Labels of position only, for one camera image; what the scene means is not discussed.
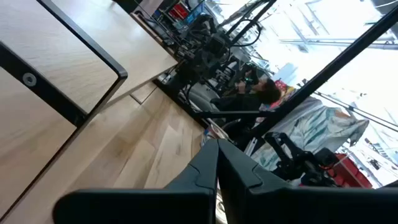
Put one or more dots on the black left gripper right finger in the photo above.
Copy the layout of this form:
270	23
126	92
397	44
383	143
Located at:
280	205

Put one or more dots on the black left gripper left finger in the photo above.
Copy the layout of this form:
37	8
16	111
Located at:
186	202

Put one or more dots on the wooden shelf black metal frame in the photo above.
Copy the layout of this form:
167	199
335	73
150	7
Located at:
46	90

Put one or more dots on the black background robot arm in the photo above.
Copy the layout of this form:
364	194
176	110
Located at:
298	165

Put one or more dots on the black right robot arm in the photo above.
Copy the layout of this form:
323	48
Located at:
214	46

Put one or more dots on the red box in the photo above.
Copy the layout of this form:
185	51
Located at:
354	174

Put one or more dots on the white teal cloth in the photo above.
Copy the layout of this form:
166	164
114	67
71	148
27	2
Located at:
311	130

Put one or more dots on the person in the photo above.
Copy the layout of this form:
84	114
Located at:
248	102

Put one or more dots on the red yellow printed bag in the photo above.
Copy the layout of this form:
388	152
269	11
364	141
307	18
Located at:
284	90

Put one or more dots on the blue storage bin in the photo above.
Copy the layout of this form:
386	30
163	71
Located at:
196	12

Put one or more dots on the red storage bin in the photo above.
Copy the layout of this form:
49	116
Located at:
178	12

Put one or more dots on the black rig frame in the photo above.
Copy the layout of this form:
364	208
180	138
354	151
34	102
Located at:
326	72

